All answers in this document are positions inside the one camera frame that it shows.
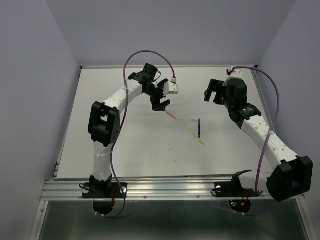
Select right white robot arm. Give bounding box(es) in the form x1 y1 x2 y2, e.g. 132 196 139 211
204 78 313 202

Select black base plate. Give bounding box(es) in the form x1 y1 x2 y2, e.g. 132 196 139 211
79 182 127 199
211 181 260 198

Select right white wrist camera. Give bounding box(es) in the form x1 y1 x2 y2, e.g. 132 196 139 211
226 66 243 81

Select aluminium mounting rail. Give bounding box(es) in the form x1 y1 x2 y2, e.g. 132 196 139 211
41 177 306 201

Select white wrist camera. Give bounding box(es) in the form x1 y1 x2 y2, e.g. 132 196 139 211
226 66 243 81
162 81 179 97

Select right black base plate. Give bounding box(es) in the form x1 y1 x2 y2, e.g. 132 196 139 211
211 181 260 198

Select purple pen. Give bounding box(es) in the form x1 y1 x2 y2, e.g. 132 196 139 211
197 118 201 139

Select yellow pen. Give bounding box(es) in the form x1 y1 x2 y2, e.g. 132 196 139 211
187 127 206 147

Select orange pen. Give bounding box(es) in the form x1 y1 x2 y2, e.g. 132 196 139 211
165 111 178 121

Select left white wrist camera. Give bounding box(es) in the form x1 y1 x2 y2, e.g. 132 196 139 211
162 81 179 97

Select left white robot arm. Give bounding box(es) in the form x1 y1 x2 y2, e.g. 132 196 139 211
84 63 171 197

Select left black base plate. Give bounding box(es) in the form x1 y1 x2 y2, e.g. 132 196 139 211
79 182 127 199

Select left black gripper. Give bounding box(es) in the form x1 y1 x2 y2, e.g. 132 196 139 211
144 78 170 111

